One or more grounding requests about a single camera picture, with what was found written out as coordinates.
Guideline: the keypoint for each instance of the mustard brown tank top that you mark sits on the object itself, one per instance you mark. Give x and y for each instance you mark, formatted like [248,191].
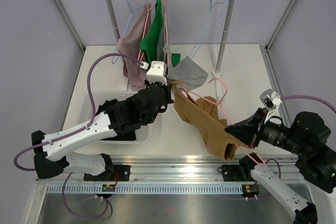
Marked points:
[203,115]

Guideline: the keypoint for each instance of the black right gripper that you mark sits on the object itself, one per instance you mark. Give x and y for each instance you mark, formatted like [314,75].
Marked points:
[247,130]

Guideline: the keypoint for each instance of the mauve tank top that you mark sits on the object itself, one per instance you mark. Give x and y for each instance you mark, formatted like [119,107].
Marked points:
[130,45]

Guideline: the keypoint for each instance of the green tank top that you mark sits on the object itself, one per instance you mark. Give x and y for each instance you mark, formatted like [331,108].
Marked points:
[160,55]

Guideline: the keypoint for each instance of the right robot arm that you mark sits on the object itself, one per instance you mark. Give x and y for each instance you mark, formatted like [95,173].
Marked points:
[307,139]

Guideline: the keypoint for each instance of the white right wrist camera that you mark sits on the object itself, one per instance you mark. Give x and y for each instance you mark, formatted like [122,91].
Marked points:
[271,100]

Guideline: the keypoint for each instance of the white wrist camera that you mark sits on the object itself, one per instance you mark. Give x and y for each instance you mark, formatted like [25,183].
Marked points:
[271,100]
[155,71]

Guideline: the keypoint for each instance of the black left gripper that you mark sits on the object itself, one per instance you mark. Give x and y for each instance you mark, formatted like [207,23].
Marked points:
[168,99]

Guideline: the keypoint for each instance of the black tank top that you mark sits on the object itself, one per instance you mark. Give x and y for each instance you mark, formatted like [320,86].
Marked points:
[122,136]

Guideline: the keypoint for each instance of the white plastic basket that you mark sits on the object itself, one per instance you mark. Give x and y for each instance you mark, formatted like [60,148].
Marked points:
[82,112]

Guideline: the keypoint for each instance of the grey tank top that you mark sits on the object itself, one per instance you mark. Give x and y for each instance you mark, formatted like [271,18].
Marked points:
[184,69]

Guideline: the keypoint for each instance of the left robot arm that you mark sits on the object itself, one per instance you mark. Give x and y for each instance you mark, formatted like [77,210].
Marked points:
[114,120]

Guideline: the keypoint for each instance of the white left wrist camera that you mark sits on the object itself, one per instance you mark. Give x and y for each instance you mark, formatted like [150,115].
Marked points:
[155,71]

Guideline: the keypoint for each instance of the white slotted cable duct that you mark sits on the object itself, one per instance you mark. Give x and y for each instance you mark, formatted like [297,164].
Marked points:
[147,189]

